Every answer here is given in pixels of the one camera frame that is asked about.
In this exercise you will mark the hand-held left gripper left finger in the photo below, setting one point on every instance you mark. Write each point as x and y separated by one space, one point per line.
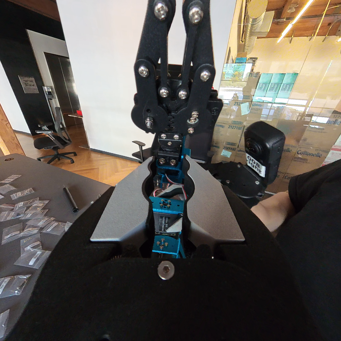
120 213

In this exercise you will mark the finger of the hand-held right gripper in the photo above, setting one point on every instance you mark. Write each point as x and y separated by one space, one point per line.
174 226

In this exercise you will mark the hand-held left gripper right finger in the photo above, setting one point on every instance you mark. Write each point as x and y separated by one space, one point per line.
215 213

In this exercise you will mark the blue toy robot arm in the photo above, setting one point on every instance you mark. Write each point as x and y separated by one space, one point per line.
173 80

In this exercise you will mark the person's right forearm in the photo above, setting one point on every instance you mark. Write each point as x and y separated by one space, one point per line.
274 210

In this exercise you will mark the dark grey desk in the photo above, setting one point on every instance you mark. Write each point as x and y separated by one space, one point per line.
48 173

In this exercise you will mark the stack of cardboard boxes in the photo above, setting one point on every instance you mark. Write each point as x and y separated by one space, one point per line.
293 133

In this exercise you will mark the black screwdriver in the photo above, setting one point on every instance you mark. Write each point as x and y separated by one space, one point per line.
70 198

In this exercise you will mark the pile of clear screw bags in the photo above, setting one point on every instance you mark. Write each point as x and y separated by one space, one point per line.
26 221

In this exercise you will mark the person's dark clothing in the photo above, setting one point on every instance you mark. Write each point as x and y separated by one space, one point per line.
314 239

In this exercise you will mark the silver ventilation duct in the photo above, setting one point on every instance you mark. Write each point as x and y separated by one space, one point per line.
255 18

